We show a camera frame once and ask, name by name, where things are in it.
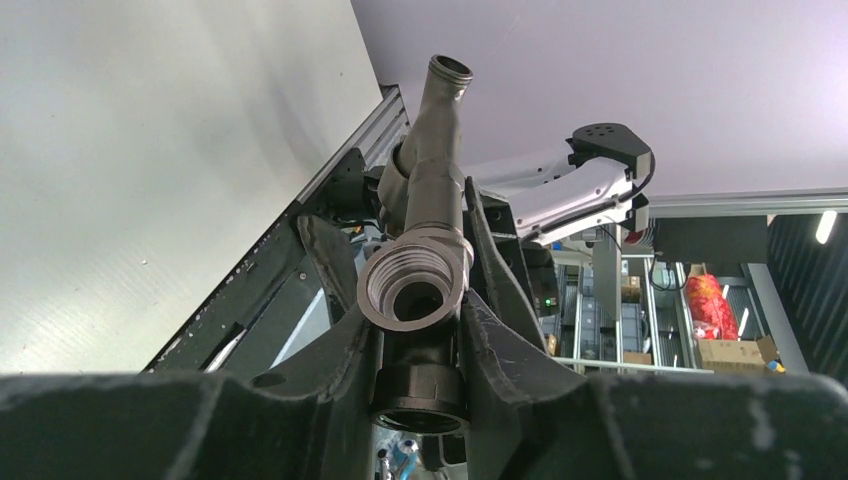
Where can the cardboard box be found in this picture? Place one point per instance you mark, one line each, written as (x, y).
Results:
(738, 356)

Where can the red patterned bag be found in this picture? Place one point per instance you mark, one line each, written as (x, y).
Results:
(712, 315)

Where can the aluminium frame rail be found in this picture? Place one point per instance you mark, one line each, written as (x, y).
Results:
(375, 136)

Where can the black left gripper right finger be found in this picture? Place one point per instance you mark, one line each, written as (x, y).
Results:
(533, 418)

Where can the metal elbow pipe fitting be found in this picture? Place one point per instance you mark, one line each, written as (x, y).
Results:
(411, 289)

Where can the metal water faucet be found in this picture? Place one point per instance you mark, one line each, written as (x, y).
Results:
(422, 185)

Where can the metal storage shelf rack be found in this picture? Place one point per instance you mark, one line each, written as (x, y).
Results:
(614, 308)

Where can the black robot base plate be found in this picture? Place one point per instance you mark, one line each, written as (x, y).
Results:
(270, 299)

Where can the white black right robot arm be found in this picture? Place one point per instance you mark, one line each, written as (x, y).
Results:
(610, 166)

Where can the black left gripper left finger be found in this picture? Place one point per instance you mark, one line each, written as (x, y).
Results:
(307, 418)

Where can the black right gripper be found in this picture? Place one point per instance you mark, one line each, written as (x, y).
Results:
(510, 252)

